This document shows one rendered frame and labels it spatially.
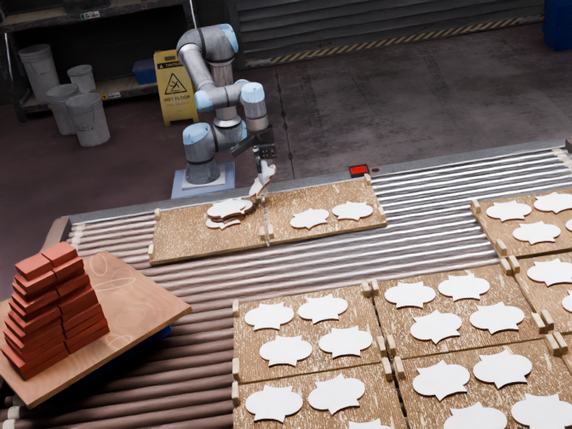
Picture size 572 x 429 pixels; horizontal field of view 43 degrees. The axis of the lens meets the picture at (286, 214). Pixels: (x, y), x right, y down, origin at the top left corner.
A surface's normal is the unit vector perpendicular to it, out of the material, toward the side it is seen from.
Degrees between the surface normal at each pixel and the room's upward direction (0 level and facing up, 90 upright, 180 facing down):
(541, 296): 0
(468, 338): 0
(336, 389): 0
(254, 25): 78
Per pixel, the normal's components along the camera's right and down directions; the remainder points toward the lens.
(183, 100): -0.04, 0.30
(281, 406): -0.15, -0.86
